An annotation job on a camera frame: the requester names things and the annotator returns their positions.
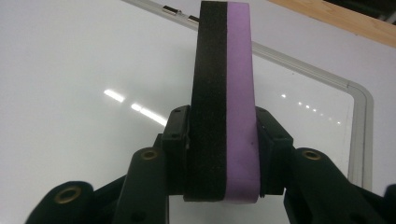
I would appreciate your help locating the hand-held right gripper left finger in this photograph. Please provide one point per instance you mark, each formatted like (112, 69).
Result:
(146, 186)

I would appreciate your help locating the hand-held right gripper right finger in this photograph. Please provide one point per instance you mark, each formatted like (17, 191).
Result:
(314, 186)

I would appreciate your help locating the purple and black whiteboard eraser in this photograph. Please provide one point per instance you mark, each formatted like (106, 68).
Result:
(224, 93)

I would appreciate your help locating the white whiteboard with metal frame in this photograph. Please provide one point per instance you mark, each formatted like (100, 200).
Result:
(77, 62)

